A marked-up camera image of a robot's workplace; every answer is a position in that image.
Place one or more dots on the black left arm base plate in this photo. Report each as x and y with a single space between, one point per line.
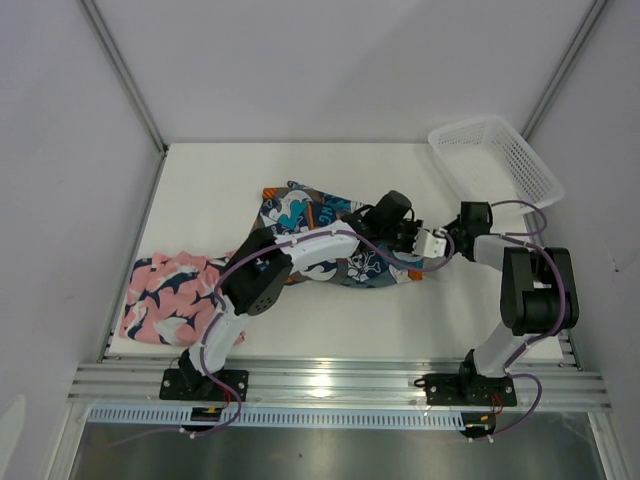
174 386

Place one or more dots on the white plastic basket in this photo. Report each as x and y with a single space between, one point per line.
485 159

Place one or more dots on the white slotted cable duct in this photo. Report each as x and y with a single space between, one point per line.
415 419

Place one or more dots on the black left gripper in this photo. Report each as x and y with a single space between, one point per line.
413 228

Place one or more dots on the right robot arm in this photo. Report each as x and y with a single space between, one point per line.
537 300

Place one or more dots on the left aluminium frame post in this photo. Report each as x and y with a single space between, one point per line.
107 42

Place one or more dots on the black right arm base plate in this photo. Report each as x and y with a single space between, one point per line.
443 389

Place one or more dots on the blue orange patterned shorts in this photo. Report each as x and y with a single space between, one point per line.
321 253

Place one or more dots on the aluminium frame post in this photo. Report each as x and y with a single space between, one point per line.
577 46
107 42

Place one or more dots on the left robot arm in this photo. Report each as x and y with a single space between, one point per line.
257 273

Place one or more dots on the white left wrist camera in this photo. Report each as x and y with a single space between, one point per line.
432 244

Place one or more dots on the pink shark print shorts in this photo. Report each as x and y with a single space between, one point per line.
170 300

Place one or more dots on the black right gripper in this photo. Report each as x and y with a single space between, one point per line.
455 222

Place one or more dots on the right aluminium frame post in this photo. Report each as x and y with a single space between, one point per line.
577 46

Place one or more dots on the aluminium mounting rail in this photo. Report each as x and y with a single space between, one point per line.
338 383

